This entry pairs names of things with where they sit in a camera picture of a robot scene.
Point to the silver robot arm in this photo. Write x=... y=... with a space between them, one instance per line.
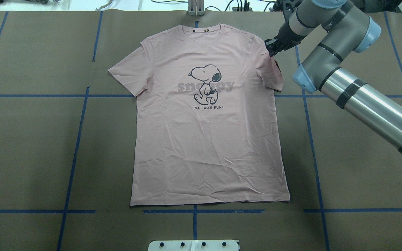
x=348 y=30

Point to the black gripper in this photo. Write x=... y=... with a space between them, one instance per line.
x=284 y=35

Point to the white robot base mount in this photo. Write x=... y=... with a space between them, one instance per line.
x=195 y=245

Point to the pink Snoopy t-shirt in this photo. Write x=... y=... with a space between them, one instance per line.
x=206 y=126

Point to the aluminium frame post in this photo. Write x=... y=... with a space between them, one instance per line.
x=196 y=8

